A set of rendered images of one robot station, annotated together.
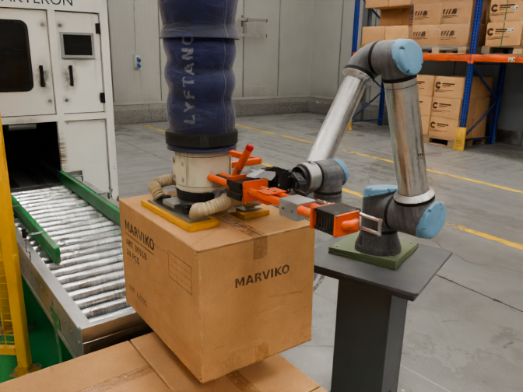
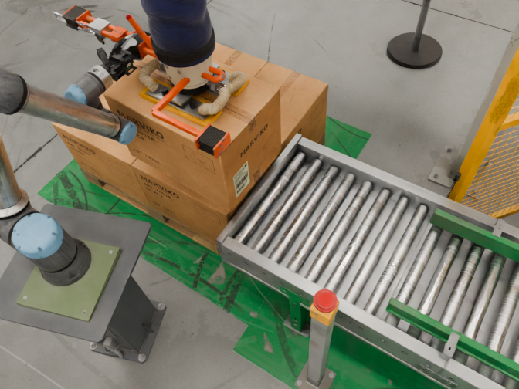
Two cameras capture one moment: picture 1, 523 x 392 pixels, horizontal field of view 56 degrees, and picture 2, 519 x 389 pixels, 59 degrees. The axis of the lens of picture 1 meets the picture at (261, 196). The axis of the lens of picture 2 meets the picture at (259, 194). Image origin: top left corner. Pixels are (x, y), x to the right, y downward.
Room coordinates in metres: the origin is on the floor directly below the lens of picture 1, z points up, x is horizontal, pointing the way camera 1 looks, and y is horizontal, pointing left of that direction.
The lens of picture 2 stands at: (2.94, 0.05, 2.32)
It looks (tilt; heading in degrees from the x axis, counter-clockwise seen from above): 56 degrees down; 166
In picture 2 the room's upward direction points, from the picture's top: 7 degrees counter-clockwise
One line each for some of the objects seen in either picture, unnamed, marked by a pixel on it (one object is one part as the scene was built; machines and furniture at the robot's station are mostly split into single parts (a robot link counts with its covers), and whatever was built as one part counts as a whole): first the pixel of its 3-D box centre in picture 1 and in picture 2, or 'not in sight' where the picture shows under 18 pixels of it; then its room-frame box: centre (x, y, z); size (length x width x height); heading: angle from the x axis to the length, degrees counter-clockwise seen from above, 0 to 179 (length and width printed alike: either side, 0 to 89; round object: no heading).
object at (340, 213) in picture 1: (334, 219); (78, 16); (1.05, -0.17, 1.21); 0.08 x 0.07 x 0.05; 37
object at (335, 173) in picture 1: (326, 174); (84, 93); (1.52, -0.21, 1.20); 0.12 x 0.09 x 0.10; 127
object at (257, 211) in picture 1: (227, 198); (179, 99); (1.59, 0.11, 1.09); 0.34 x 0.10 x 0.05; 37
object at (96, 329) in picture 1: (169, 306); (262, 187); (1.76, 0.36, 0.58); 0.70 x 0.03 x 0.06; 127
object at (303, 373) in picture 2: not in sight; (315, 378); (2.52, 0.31, 0.01); 0.15 x 0.15 x 0.03; 37
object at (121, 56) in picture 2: (283, 180); (117, 65); (1.43, -0.07, 1.20); 0.12 x 0.09 x 0.08; 127
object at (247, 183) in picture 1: (247, 187); (139, 43); (1.34, 0.04, 1.20); 0.10 x 0.08 x 0.06; 127
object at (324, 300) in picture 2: not in sight; (325, 302); (2.52, 0.31, 1.02); 0.07 x 0.07 x 0.04
